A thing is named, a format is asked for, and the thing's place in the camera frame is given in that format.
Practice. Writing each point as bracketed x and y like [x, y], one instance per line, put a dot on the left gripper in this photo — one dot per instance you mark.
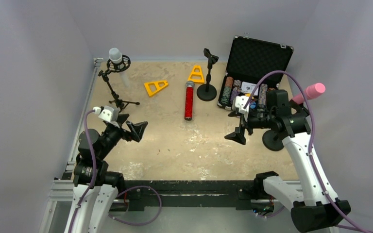
[125, 129]

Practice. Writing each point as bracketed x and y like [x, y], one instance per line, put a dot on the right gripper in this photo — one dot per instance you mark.
[255, 123]

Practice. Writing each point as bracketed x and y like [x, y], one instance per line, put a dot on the black round-base clip stand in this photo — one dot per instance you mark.
[286, 124]

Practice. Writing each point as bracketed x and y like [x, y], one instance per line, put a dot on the red glitter microphone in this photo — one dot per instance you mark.
[188, 114]

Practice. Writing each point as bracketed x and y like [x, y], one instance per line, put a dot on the black tripod shock-mount stand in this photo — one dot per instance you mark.
[115, 85]

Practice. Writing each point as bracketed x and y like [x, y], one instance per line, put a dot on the white microphone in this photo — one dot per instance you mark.
[120, 63]

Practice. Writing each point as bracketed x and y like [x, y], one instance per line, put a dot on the pink microphone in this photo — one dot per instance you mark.
[311, 92]

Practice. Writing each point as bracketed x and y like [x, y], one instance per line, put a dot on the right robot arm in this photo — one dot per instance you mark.
[317, 205]

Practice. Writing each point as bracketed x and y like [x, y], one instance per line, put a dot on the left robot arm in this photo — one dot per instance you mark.
[94, 187]

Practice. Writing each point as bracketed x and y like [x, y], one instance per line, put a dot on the white card deck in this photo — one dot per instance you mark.
[247, 88]

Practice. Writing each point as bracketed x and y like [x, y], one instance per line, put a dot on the yellow triangle block left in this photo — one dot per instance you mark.
[154, 87]

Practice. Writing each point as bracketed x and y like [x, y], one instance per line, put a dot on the yellow triangle block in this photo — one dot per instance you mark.
[196, 75]
[154, 87]

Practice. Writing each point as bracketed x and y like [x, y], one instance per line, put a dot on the yellow triangle block rear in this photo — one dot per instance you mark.
[196, 75]

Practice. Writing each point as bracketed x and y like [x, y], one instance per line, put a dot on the black poker chip case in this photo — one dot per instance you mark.
[249, 60]

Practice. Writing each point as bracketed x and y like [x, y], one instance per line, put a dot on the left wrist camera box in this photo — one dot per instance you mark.
[107, 113]

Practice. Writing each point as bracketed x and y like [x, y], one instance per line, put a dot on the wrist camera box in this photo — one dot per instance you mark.
[241, 106]
[107, 113]

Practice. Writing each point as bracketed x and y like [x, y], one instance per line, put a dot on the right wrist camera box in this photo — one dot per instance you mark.
[241, 106]

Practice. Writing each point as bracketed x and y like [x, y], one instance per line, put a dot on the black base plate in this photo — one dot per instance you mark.
[135, 195]

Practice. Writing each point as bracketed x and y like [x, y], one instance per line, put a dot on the aluminium frame rail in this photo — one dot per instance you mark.
[61, 189]

